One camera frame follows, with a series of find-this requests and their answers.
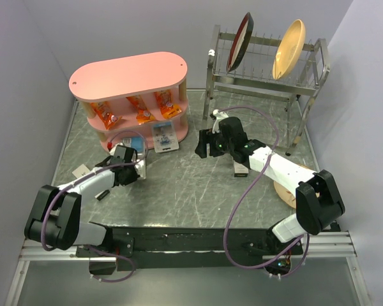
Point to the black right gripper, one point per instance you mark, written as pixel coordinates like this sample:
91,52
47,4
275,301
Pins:
207,136

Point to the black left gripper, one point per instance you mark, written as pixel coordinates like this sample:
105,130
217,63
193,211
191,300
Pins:
131,178

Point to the blue boxed razor pack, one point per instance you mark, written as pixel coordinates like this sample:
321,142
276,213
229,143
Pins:
137,143
164,137

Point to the white black slim box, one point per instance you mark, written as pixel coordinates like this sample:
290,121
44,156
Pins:
240,170
84,170

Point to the orange razor pack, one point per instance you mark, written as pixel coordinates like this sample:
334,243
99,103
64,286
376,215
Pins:
143,114
168,108
104,111

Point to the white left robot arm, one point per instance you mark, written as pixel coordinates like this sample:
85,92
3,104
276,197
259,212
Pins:
54,220

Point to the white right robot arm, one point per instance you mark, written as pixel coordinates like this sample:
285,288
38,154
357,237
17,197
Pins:
318,200

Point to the pink three-tier shelf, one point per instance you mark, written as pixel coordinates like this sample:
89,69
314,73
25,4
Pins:
114,80

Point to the metal dish rack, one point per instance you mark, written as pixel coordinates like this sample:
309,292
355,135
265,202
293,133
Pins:
254,78

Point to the beige flat plate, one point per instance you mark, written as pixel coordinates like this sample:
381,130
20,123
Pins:
284,194

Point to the dark red plate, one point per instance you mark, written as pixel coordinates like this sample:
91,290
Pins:
240,43

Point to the yellow plate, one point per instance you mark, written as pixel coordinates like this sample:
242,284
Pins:
289,50

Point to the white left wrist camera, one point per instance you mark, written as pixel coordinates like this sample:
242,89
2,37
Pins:
114,147

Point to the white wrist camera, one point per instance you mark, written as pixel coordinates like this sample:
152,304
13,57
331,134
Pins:
217,116
114,147

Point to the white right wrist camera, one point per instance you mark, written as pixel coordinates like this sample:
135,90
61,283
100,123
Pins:
217,116

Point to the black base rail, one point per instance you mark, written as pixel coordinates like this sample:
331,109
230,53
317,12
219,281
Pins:
152,247

